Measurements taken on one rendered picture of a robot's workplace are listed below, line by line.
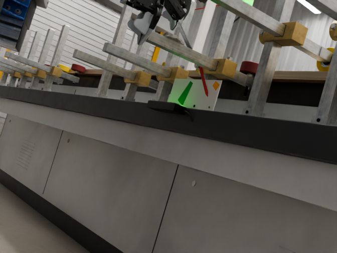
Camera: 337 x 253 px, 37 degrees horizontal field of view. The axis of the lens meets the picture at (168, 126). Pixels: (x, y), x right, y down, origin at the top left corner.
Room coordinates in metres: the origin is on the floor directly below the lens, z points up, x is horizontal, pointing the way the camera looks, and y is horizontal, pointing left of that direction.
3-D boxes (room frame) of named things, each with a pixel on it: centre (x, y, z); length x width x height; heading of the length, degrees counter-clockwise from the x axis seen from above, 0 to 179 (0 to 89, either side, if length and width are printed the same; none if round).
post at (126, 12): (2.23, 0.33, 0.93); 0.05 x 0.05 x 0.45; 33
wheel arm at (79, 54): (1.93, 0.23, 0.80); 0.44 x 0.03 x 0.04; 123
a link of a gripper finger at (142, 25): (1.37, 0.15, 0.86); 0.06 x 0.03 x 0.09; 123
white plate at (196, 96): (1.60, -0.04, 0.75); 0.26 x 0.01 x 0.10; 33
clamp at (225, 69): (1.57, -0.10, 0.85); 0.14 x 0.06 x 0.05; 33
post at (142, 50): (2.00, 0.19, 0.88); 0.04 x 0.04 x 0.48; 33
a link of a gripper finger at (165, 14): (1.68, 0.11, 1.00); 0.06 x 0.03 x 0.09; 53
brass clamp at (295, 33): (1.36, -0.23, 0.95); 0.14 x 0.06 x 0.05; 33
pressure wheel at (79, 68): (2.88, 0.60, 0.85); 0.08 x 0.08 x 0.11
